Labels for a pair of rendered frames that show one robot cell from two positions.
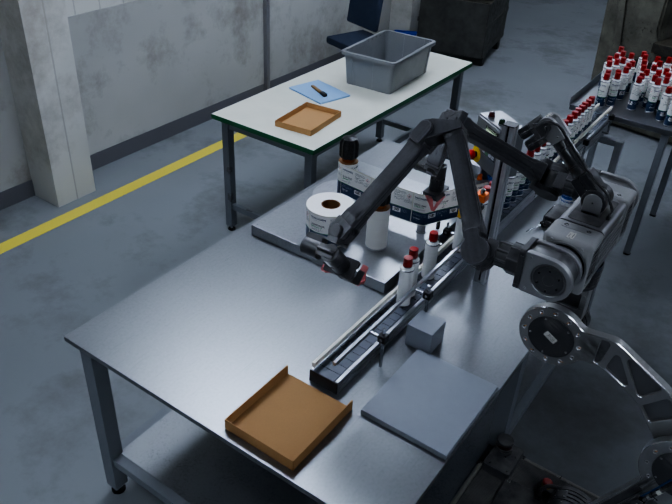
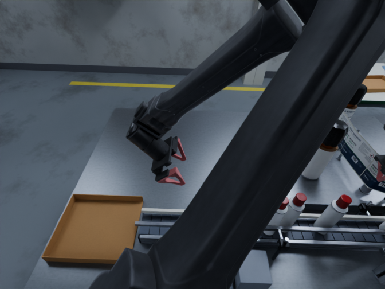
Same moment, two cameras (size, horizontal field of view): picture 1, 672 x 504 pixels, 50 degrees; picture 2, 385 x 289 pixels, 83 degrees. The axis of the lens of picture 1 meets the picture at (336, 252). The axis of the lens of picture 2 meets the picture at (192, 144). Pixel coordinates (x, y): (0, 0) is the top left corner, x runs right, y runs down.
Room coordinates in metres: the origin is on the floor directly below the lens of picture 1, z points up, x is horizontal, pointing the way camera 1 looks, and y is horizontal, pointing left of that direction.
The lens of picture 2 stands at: (1.61, -0.42, 1.68)
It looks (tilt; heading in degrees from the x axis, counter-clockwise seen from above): 43 degrees down; 57
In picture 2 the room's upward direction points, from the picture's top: 2 degrees clockwise
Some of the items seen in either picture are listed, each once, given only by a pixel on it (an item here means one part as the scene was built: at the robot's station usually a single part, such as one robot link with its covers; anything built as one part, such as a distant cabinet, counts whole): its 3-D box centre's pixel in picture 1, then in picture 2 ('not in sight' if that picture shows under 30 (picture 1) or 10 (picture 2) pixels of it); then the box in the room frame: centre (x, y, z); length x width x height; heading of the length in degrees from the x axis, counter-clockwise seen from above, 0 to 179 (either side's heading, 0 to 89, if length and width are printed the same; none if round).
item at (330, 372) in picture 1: (444, 265); (352, 233); (2.36, -0.44, 0.86); 1.65 x 0.08 x 0.04; 146
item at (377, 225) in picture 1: (378, 214); (322, 151); (2.45, -0.16, 1.03); 0.09 x 0.09 x 0.30
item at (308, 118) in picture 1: (308, 118); (373, 83); (3.85, 0.20, 0.82); 0.34 x 0.24 x 0.04; 152
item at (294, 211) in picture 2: (411, 271); (291, 213); (2.13, -0.28, 0.98); 0.05 x 0.05 x 0.20
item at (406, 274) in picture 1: (405, 280); (274, 215); (2.07, -0.26, 0.98); 0.05 x 0.05 x 0.20
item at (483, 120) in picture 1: (497, 144); not in sight; (2.40, -0.57, 1.38); 0.17 x 0.10 x 0.19; 21
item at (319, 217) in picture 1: (330, 219); not in sight; (2.52, 0.03, 0.95); 0.20 x 0.20 x 0.14
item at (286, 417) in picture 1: (289, 414); (98, 225); (1.53, 0.11, 0.85); 0.30 x 0.26 x 0.04; 146
